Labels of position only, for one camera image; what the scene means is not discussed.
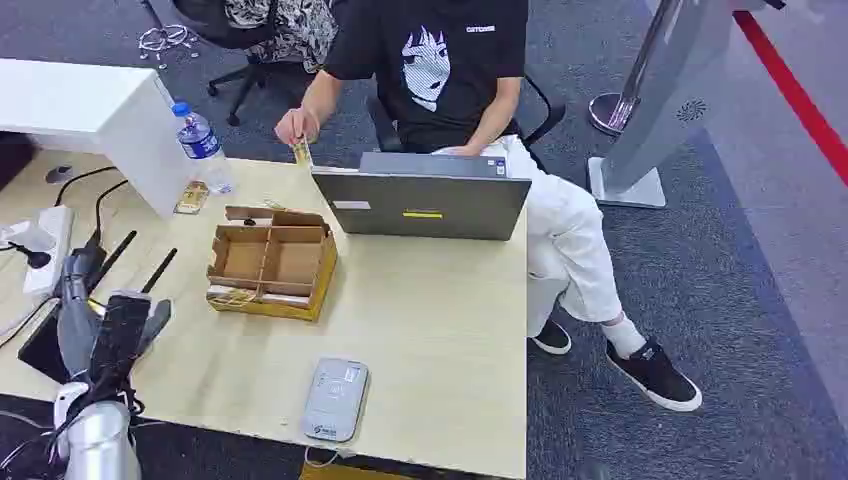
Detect white reader cable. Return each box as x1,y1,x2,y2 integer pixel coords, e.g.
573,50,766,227
303,446,340,470

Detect black cable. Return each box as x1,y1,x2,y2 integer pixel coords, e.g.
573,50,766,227
53,165,120,207
91,179,130,248

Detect person's right hand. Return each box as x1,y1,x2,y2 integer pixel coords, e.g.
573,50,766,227
274,105,322,148

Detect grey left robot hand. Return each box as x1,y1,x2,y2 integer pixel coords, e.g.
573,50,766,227
55,248,174,404

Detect black chair of person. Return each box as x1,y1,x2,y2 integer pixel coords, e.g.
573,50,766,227
366,72,568,168

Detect black antenna rod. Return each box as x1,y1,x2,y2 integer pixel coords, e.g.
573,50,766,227
140,247,179,295
88,229,139,293

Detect grey kiosk panel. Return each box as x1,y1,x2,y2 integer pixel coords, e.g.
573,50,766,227
587,0,787,211

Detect yellow object under desk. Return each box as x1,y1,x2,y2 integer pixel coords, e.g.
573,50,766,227
298,461,413,480

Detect clear water bottle blue cap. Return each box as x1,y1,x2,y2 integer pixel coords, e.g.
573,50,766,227
170,100,235,197

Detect black office chair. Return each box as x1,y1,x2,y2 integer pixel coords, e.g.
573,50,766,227
146,0,319,128

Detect person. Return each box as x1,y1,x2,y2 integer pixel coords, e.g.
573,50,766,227
274,0,704,413

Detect grey card reader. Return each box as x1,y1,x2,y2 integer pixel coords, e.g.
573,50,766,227
301,357,371,444

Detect white desk cabinet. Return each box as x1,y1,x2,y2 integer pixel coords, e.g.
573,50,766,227
0,58,201,221

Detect red floor tape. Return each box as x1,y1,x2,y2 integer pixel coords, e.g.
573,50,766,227
731,9,848,188

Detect wire loops on floor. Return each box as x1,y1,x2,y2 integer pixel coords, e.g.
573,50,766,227
137,23,201,72

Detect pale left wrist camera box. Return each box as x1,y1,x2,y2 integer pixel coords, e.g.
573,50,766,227
52,382,91,462

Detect black flat device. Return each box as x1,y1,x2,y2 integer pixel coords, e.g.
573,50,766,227
17,304,70,386

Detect patterned black white cloth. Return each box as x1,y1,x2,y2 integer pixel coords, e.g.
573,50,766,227
223,0,340,75

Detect chrome stanchion post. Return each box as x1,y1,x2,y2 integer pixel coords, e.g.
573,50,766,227
588,0,685,138

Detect wooden card box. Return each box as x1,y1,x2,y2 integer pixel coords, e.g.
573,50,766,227
205,205,339,324

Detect black power plug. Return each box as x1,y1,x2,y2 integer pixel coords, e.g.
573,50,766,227
5,241,54,270

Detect grey laptop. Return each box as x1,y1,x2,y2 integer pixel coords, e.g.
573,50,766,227
310,152,533,242

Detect white plastic wrap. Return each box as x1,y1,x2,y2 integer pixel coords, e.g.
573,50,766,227
0,219,58,254

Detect white power strip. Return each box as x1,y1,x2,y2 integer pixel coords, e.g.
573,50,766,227
22,205,76,297

